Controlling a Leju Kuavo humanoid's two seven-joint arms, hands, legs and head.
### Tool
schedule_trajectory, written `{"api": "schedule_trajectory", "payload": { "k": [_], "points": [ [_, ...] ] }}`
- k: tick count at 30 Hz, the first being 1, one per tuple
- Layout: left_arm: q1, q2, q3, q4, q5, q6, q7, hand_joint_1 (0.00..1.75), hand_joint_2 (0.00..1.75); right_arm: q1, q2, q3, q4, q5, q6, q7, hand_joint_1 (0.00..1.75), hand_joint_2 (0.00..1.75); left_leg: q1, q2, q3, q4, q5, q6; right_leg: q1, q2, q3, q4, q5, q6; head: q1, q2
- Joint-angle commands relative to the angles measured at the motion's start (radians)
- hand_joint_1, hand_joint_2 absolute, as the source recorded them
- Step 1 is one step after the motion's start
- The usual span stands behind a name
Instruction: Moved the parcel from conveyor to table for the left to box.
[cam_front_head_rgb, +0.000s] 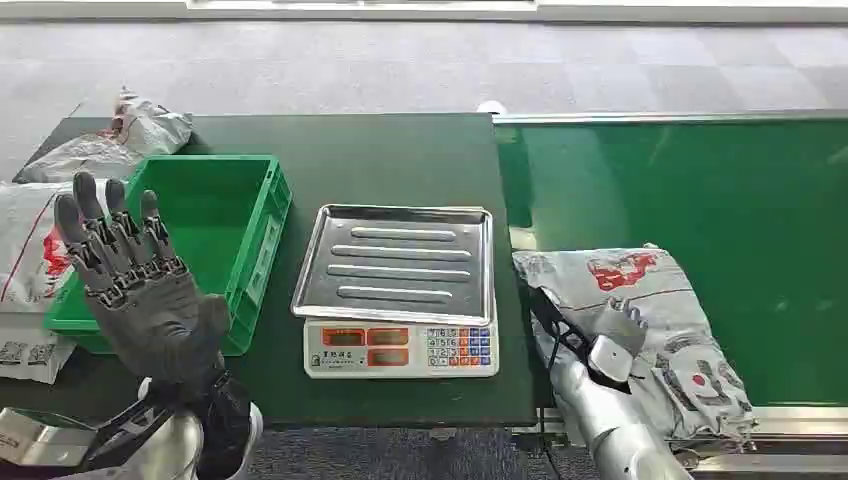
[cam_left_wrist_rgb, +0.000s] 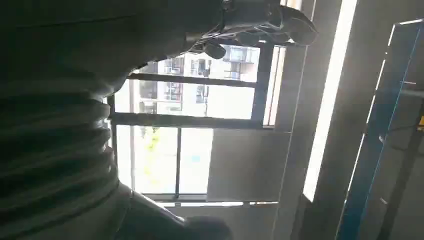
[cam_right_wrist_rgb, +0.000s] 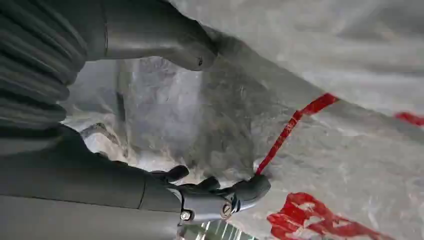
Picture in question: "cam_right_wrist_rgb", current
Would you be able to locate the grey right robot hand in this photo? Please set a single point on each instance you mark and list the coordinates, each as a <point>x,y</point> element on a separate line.
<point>99,195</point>

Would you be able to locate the ribbed grey right arm sleeve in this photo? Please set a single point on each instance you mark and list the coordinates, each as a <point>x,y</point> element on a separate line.
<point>31,63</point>

